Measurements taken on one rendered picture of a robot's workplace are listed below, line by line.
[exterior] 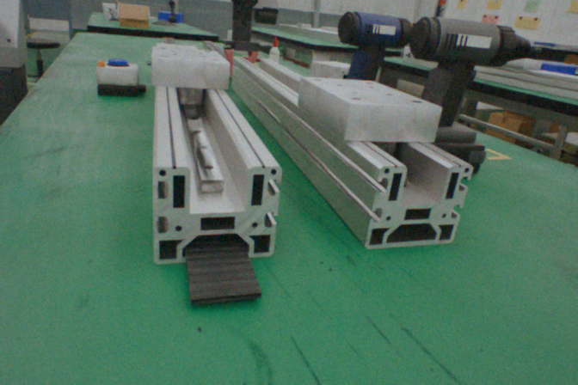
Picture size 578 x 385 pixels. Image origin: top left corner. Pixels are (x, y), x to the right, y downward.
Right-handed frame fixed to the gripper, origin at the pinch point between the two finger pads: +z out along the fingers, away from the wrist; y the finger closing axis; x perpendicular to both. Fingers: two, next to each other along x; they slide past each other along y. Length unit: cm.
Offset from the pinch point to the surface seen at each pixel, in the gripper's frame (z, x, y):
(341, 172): -3, -88, -4
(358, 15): -19, -52, 12
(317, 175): 0, -81, -4
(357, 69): -9, -51, 14
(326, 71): -5.1, -26.9, 17.1
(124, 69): -4.2, -31.1, -30.0
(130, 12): -8, 205, -44
